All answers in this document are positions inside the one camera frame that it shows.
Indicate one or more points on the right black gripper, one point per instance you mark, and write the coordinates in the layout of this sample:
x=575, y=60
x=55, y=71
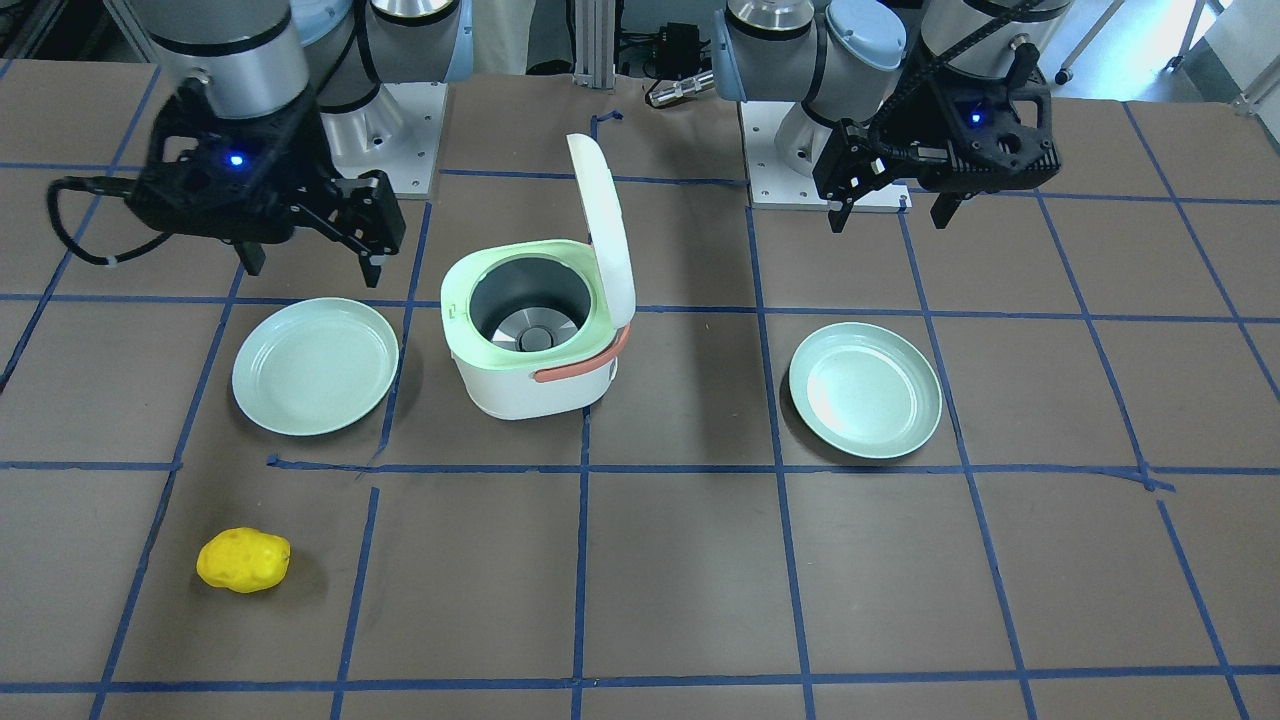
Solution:
x=312, y=172

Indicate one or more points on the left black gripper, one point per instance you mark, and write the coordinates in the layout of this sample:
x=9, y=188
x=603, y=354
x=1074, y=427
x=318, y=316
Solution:
x=903, y=131

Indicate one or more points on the white rice cooker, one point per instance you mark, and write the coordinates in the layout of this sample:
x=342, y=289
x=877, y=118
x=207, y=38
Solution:
x=537, y=328

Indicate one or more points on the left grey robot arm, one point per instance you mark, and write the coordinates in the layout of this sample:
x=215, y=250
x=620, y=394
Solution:
x=846, y=59

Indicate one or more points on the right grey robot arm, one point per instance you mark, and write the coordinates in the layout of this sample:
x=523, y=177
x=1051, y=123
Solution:
x=258, y=55

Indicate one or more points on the green plate near right arm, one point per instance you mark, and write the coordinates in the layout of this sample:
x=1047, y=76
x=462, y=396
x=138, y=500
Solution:
x=315, y=367

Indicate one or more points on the green plate near left arm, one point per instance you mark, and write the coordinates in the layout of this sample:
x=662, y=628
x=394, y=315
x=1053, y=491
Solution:
x=865, y=390

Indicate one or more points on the yellow toy potato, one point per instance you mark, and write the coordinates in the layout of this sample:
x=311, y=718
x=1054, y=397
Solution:
x=244, y=560

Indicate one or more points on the aluminium frame post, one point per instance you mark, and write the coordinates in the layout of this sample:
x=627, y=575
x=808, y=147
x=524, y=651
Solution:
x=593, y=28

